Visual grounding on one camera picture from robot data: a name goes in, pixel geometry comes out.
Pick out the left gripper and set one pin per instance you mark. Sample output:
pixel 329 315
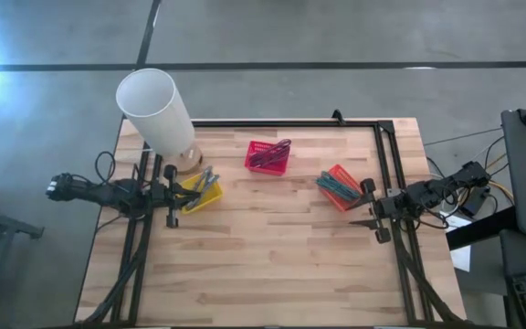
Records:
pixel 167 198

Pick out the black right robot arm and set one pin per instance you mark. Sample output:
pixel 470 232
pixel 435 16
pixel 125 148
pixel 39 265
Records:
pixel 432 192

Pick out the black beam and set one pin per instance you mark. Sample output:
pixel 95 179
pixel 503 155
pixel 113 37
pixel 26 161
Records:
pixel 482 228

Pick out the black power adapter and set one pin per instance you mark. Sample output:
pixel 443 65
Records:
pixel 475 205

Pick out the red plastic basket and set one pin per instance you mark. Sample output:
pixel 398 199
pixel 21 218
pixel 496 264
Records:
pixel 254 148

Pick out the yellow plastic basket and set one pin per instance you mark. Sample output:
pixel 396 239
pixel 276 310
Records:
pixel 212 196

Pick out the black frame clamp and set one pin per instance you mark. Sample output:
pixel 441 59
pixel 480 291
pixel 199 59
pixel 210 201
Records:
pixel 337 117

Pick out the orange plastic basket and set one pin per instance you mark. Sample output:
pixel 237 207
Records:
pixel 347 176

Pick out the white paper sheet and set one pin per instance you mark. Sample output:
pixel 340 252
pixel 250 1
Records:
pixel 461 258

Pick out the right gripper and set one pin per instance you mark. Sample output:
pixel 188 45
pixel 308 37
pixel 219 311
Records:
pixel 384 208

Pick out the white cylindrical table lamp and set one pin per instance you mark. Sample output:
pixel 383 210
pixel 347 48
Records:
pixel 158 109

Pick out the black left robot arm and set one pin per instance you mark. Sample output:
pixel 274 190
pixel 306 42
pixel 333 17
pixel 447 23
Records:
pixel 103 194

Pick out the black aluminium table frame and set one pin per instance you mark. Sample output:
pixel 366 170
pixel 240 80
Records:
pixel 290 123

